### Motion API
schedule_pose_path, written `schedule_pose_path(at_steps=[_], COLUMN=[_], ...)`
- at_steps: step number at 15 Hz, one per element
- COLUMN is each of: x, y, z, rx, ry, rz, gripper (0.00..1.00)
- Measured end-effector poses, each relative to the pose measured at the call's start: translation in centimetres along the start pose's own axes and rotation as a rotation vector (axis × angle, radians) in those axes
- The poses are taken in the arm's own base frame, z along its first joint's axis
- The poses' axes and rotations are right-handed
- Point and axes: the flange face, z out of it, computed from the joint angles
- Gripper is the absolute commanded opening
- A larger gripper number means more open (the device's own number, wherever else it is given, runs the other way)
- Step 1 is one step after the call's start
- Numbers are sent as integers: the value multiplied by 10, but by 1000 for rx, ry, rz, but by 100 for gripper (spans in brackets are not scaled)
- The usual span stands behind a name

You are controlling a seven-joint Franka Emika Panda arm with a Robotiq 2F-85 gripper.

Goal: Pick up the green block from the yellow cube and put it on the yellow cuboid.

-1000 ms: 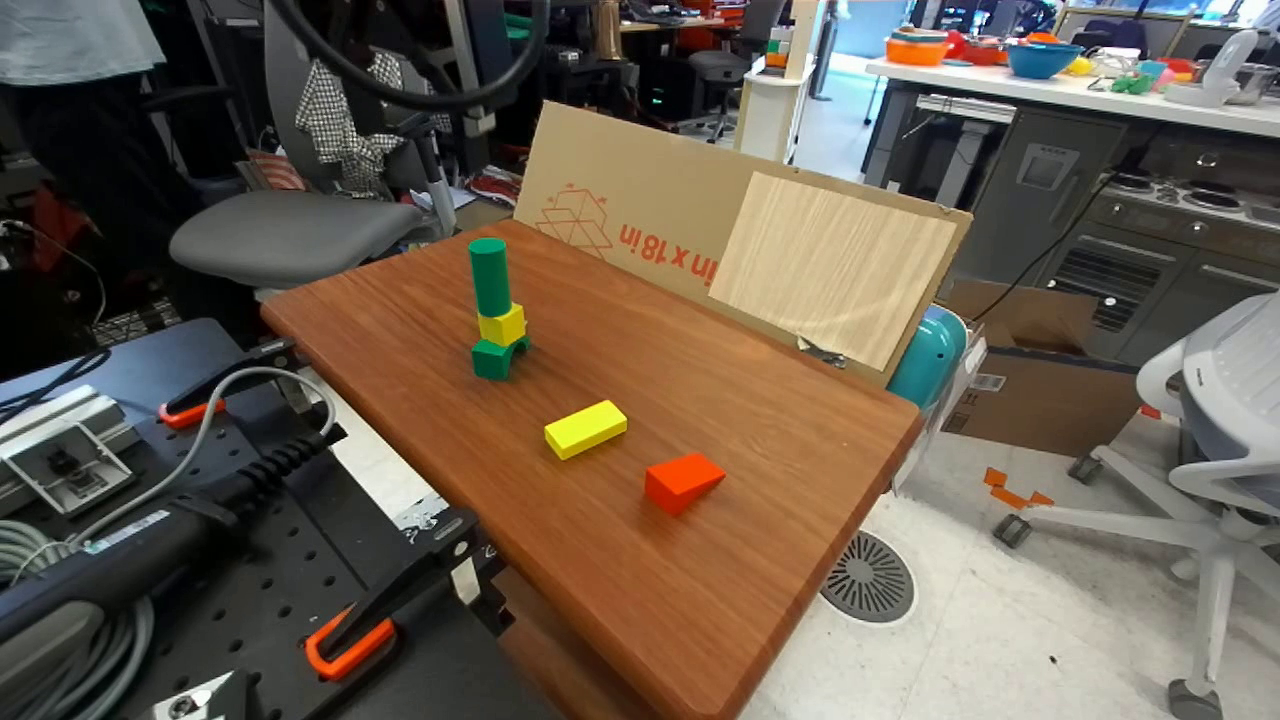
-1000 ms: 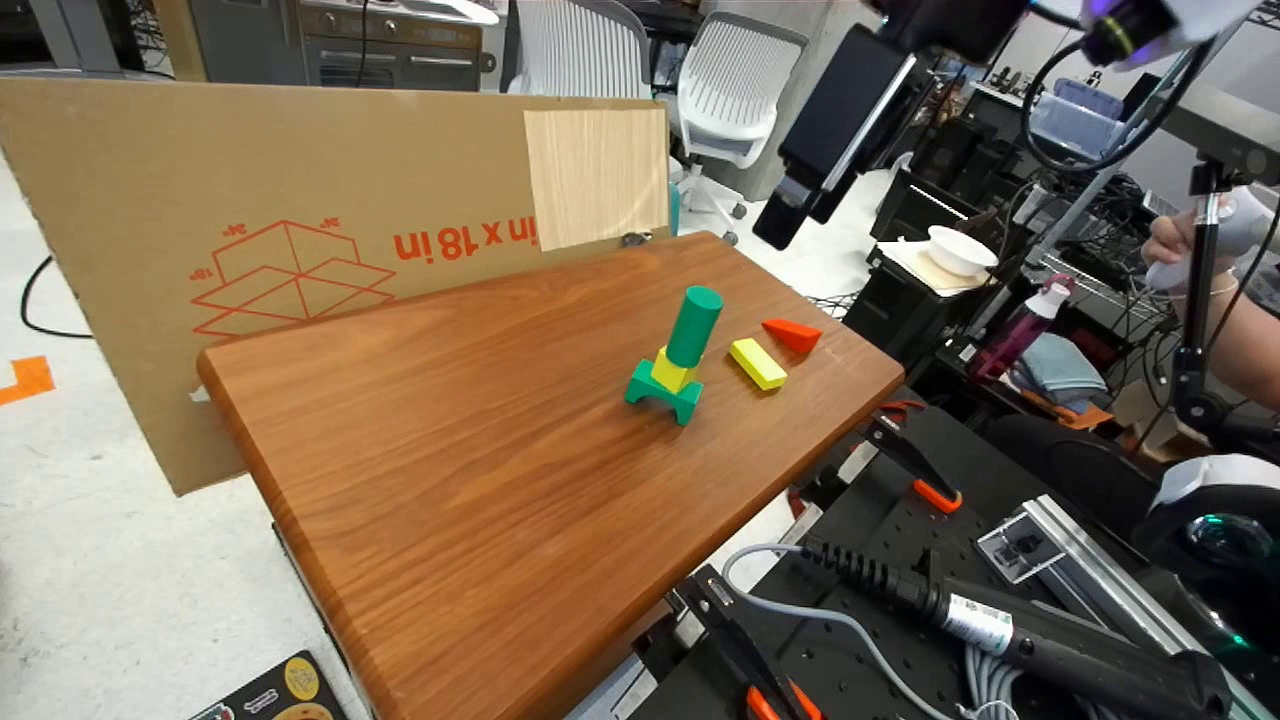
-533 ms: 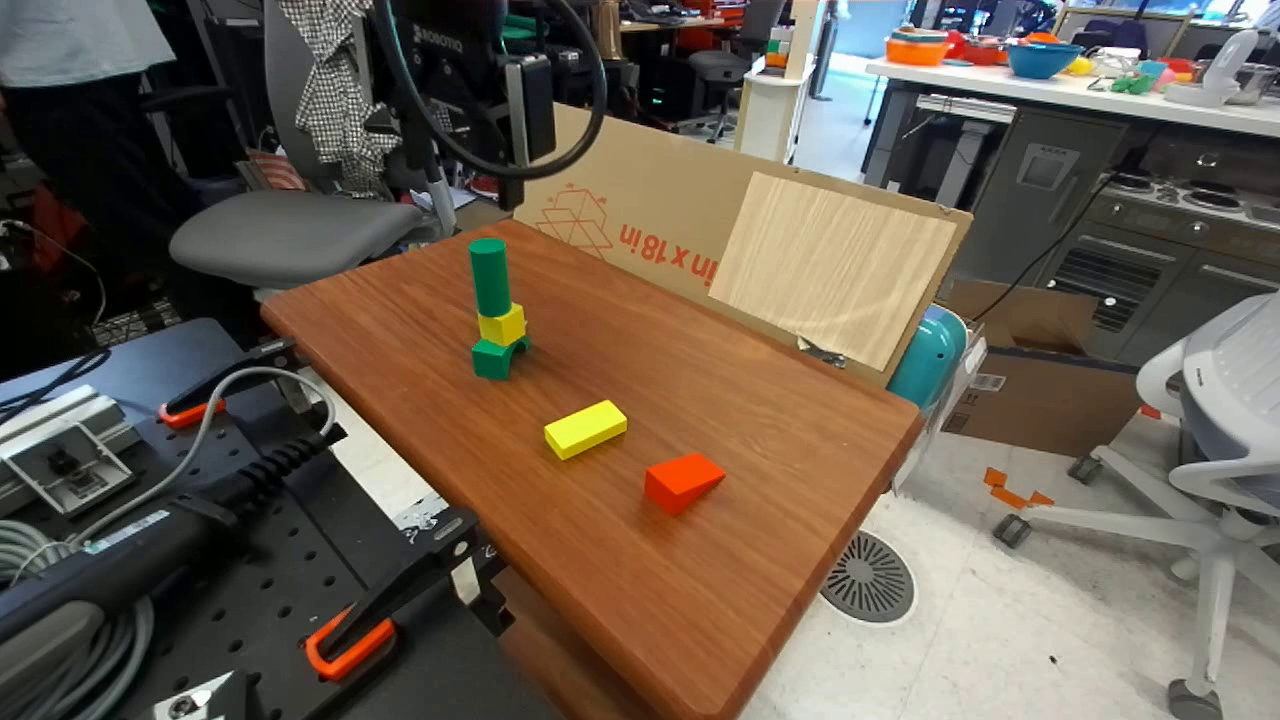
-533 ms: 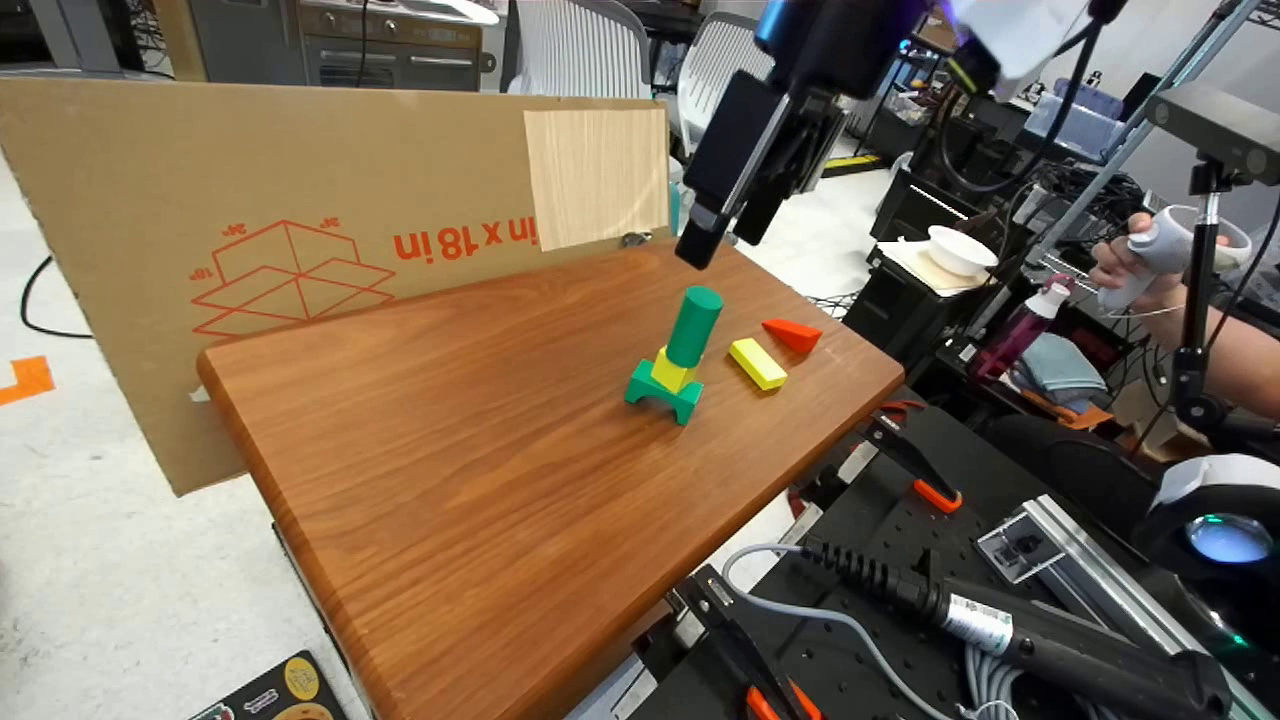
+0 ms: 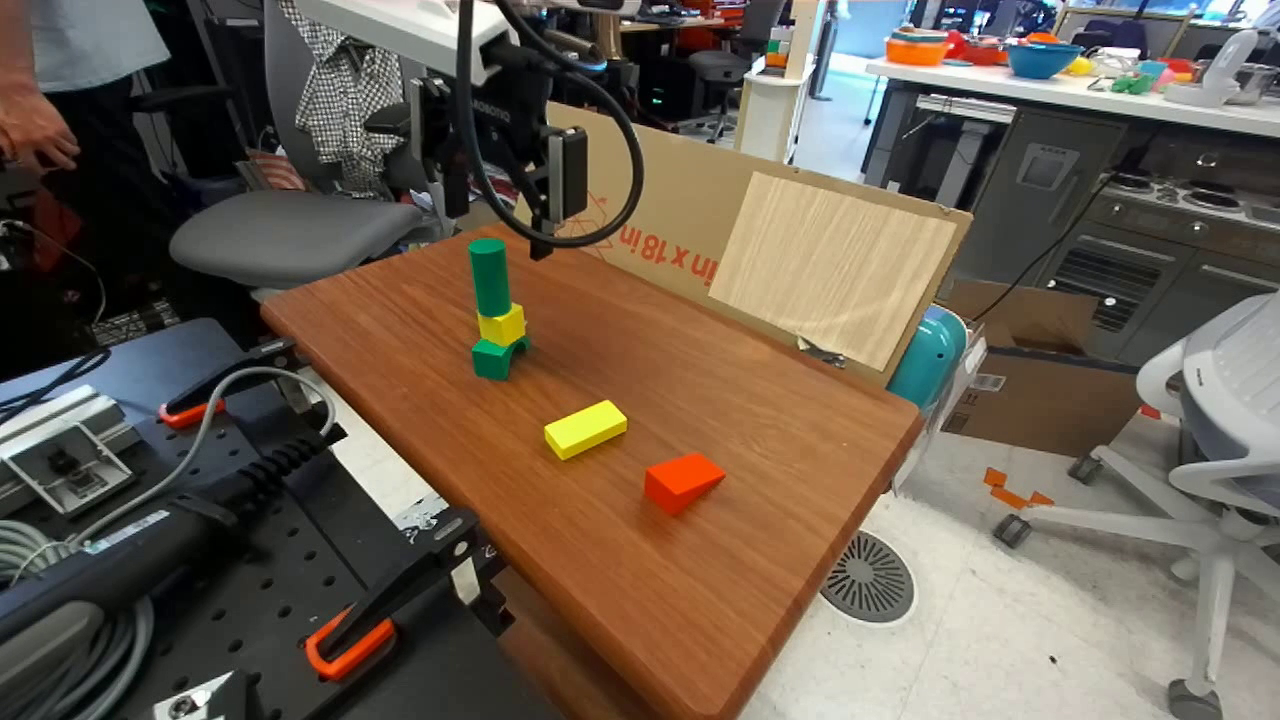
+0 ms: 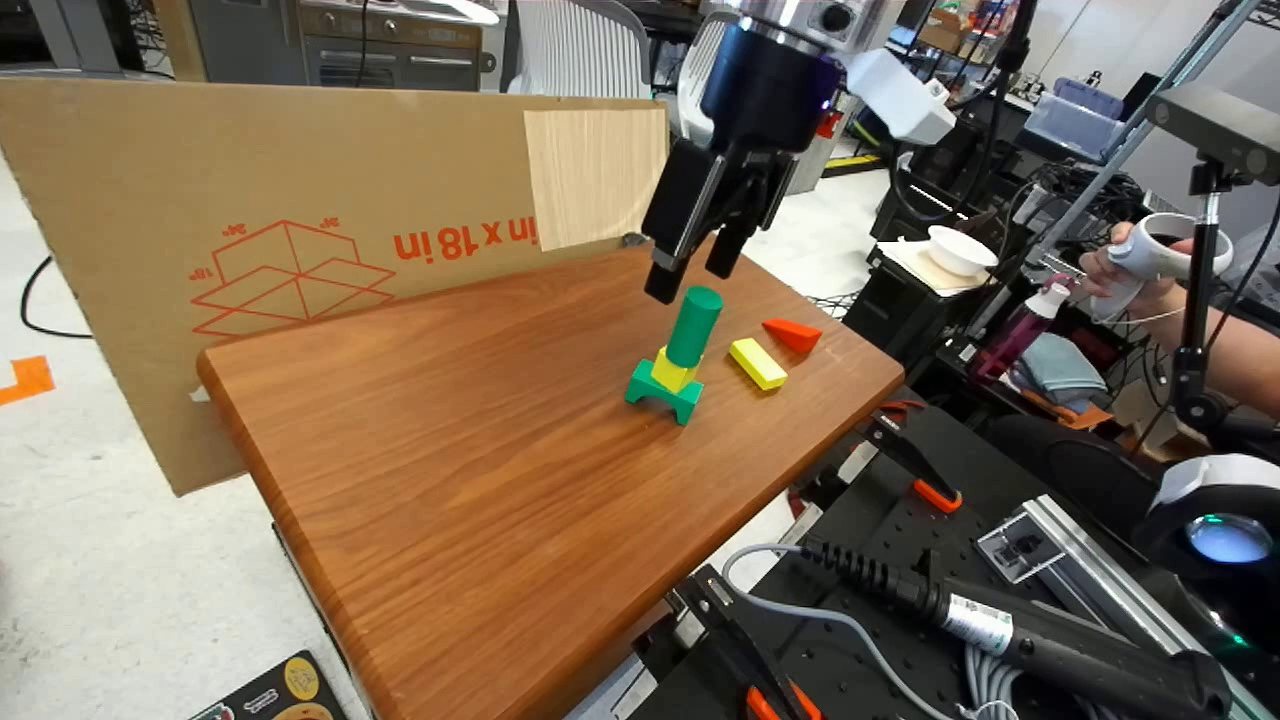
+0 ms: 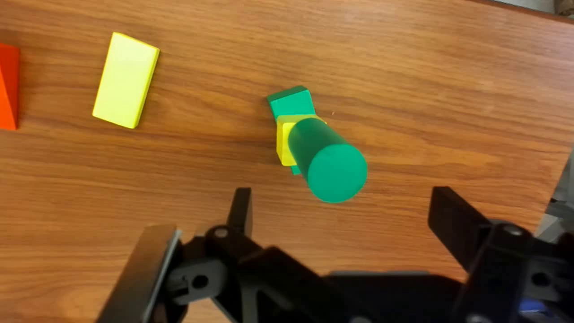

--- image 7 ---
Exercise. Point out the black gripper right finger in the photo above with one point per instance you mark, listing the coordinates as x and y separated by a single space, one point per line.
457 221

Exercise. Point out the green cylinder block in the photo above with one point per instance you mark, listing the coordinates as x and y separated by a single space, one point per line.
334 171

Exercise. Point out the yellow cuboid block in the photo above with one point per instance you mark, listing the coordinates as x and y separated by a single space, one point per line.
126 81

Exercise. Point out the orange wedge block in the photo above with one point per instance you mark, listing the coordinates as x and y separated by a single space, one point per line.
7 90

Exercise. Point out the green and yellow block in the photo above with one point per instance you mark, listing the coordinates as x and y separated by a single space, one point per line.
289 103

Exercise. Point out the yellow cube block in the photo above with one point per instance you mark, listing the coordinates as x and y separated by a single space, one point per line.
282 144

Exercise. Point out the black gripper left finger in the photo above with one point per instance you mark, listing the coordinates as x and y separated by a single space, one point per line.
240 212

